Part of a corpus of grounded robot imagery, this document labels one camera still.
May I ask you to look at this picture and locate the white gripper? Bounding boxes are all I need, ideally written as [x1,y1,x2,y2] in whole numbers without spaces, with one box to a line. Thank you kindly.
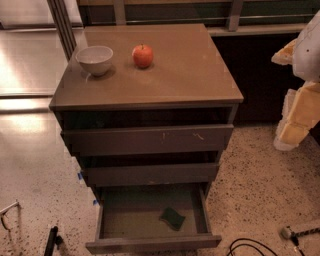
[271,39,320,151]

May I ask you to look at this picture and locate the green yellow sponge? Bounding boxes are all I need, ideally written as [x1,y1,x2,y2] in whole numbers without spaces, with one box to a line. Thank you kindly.
[159,207,185,231]

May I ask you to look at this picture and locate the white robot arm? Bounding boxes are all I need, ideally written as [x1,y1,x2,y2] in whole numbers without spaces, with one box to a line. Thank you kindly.
[271,11,320,151]

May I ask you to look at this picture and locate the grey drawer cabinet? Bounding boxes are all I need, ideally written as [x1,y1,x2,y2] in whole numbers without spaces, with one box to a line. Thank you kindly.
[49,23,245,201]

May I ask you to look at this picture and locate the top grey drawer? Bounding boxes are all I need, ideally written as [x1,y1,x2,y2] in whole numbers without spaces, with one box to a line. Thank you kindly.
[62,124,234,156]

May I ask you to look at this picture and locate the middle grey drawer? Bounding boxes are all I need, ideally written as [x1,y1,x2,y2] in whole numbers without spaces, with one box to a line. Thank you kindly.
[82,163,219,187]

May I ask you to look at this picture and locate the open bottom grey drawer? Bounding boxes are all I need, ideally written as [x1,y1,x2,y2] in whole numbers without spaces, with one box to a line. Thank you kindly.
[86,183,221,255]

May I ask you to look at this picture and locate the red apple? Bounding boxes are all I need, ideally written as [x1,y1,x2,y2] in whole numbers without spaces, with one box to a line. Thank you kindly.
[132,44,153,68]

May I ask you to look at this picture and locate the white ceramic bowl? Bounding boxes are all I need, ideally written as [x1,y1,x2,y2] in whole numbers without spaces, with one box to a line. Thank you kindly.
[75,46,113,77]

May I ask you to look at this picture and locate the blue tape piece upper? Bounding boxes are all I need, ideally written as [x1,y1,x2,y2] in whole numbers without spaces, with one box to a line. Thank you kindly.
[77,172,83,180]

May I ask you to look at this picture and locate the black object on floor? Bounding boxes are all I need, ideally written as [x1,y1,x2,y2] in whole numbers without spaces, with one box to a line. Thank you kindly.
[44,226,63,256]

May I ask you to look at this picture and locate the black floor cable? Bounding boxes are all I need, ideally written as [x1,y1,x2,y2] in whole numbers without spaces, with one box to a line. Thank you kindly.
[226,237,279,256]

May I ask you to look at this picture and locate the metal frame at left edge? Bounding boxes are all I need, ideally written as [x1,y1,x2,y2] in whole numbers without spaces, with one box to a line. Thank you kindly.
[0,199,21,233]

